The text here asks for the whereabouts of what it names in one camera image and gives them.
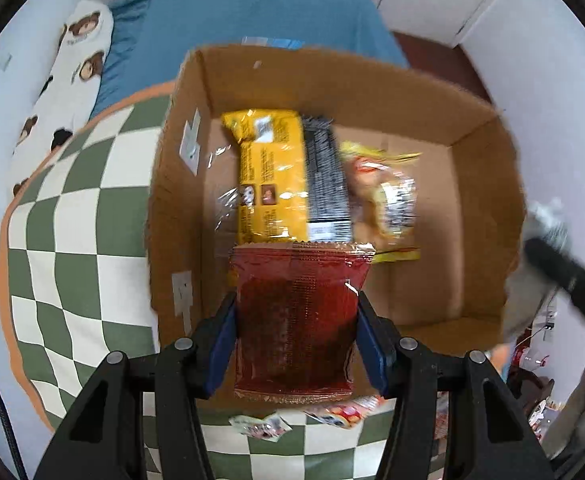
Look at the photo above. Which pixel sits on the dark red snack packet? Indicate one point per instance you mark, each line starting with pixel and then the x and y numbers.
pixel 297 320

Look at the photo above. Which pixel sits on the cardboard box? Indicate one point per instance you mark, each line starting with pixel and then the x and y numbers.
pixel 477 170

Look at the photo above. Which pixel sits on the blue bed sheet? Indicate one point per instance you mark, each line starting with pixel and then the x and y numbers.
pixel 252 15

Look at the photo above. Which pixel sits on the green white checkered blanket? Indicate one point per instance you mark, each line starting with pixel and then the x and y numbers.
pixel 87 240

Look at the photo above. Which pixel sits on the black snack packet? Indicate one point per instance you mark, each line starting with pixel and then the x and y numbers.
pixel 328 180

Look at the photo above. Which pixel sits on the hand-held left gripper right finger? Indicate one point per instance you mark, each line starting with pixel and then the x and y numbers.
pixel 372 352

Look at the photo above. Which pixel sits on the white wall socket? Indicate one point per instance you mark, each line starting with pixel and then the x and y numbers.
pixel 5 60

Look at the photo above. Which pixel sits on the bear print pillow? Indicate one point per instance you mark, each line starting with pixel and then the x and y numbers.
pixel 67 90

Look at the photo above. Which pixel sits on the clear yellow orange snack packet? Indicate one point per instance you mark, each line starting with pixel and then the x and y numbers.
pixel 382 195

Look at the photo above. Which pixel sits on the small white snack packet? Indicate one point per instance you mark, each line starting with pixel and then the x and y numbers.
pixel 262 426

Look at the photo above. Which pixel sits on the red white snack packet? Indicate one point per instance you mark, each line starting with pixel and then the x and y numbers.
pixel 345 412

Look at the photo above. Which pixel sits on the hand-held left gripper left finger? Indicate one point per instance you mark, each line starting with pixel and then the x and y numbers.
pixel 222 352

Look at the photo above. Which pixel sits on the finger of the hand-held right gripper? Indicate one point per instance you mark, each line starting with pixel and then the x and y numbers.
pixel 572 280

